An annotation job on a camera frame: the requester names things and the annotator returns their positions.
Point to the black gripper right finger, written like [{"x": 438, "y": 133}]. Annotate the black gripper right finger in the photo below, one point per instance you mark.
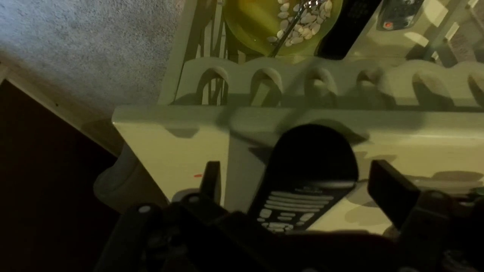
[{"x": 394, "y": 194}]

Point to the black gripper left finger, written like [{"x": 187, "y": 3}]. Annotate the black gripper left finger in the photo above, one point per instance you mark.
[{"x": 213, "y": 179}]

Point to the white lattice shelf unit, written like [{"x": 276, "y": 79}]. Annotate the white lattice shelf unit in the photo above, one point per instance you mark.
[{"x": 303, "y": 115}]

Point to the yellow-green bowl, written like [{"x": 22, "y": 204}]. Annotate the yellow-green bowl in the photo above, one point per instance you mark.
[{"x": 252, "y": 24}]

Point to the dark wooden coffee table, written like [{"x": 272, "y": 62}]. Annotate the dark wooden coffee table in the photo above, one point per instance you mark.
[{"x": 40, "y": 191}]

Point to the metal spoon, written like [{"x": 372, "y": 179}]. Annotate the metal spoon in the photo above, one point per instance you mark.
[{"x": 297, "y": 20}]

